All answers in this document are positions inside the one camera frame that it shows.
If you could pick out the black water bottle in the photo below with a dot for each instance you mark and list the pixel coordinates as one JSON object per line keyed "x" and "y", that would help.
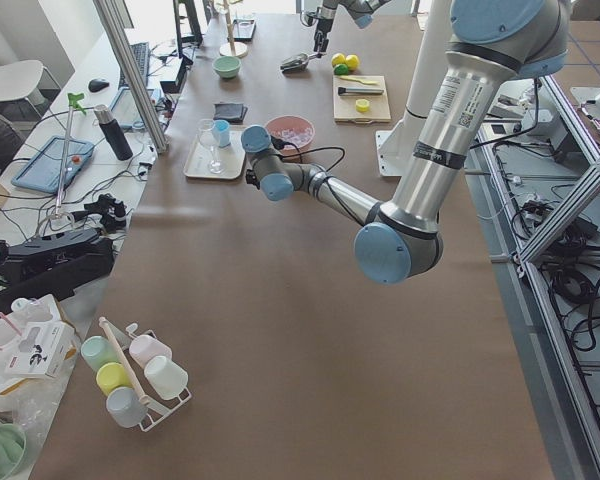
{"x": 113, "y": 133}

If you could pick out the pink bowl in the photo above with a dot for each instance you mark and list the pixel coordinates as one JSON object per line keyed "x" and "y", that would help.
{"x": 286, "y": 121}

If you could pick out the white cardboard box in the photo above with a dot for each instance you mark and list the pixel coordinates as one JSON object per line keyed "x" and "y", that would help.
{"x": 41, "y": 350}

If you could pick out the mint green bowl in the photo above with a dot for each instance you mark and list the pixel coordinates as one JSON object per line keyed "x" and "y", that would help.
{"x": 227, "y": 67}

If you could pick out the light blue cup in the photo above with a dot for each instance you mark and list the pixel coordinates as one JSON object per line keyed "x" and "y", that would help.
{"x": 222, "y": 132}

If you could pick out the grey cup on rack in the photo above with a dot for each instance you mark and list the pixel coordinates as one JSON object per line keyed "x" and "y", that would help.
{"x": 124, "y": 406}

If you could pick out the white cup on rack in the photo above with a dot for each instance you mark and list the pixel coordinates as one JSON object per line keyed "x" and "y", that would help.
{"x": 166, "y": 377}

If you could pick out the black computer mouse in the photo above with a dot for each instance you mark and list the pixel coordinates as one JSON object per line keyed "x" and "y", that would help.
{"x": 97, "y": 85}

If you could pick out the wooden glass stand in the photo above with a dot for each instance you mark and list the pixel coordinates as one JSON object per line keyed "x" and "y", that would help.
{"x": 231, "y": 47}

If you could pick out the black keyboard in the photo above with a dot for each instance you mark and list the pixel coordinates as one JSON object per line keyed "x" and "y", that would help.
{"x": 141, "y": 53}

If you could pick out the green cup on rack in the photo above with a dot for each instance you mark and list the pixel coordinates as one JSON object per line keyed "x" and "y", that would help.
{"x": 97, "y": 351}

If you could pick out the blue teach pendant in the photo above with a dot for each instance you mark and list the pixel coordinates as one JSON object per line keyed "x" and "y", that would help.
{"x": 124, "y": 109}
{"x": 42, "y": 172}

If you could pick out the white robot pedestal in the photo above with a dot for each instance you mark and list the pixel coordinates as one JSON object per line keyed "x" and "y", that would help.
{"x": 394, "y": 148}

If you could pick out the black glass tray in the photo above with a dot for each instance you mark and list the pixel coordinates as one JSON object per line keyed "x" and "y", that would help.
{"x": 244, "y": 29}

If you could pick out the metal ice scoop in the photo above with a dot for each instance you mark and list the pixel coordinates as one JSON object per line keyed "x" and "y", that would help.
{"x": 297, "y": 62}

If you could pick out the wooden cutting board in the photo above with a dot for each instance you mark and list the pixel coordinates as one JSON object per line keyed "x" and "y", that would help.
{"x": 344, "y": 106}

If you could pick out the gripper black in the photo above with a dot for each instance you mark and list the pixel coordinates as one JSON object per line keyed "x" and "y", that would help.
{"x": 325, "y": 21}
{"x": 251, "y": 178}

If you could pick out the aluminium frame post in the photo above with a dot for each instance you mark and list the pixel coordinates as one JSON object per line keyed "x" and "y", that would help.
{"x": 111, "y": 22}

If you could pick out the clear wine glass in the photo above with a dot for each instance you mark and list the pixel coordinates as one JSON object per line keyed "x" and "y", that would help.
{"x": 208, "y": 142}

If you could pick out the wooden rack handle stick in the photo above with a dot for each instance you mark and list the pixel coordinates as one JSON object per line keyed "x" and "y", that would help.
{"x": 105, "y": 325}

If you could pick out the pink cup on rack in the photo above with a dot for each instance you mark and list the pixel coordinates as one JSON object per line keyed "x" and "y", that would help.
{"x": 144, "y": 348}

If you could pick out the yellow cup on rack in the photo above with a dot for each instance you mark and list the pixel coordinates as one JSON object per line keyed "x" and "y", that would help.
{"x": 111, "y": 376}

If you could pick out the dark grey folded cloth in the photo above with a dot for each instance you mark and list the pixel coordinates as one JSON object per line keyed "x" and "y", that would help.
{"x": 233, "y": 113}

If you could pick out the yellow plastic knife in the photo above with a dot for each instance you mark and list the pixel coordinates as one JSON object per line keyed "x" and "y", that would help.
{"x": 359, "y": 80}

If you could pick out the ice cubes in bowl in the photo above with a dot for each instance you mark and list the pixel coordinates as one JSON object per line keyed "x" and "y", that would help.
{"x": 301, "y": 136}

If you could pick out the yellow lemon half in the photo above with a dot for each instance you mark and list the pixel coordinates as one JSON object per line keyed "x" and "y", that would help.
{"x": 362, "y": 105}

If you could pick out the white cup rack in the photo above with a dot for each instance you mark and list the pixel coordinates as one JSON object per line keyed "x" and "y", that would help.
{"x": 158, "y": 409}

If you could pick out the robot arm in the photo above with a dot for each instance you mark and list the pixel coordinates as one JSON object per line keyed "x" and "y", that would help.
{"x": 473, "y": 47}
{"x": 361, "y": 12}

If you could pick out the metal muddler tool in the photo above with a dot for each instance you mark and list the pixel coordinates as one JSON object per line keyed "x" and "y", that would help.
{"x": 352, "y": 91}

